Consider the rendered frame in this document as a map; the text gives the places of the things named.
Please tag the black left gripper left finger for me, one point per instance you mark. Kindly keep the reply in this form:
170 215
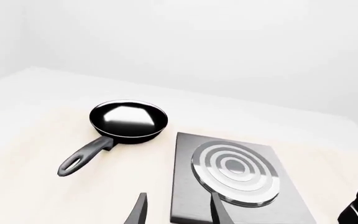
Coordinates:
138 213

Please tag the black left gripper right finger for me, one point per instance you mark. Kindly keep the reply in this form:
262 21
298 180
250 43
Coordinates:
218 213

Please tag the flat black stove plate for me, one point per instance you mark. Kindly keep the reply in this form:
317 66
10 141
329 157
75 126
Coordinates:
228 172

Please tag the black frying pan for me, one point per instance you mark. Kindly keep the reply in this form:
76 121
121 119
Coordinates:
126 121

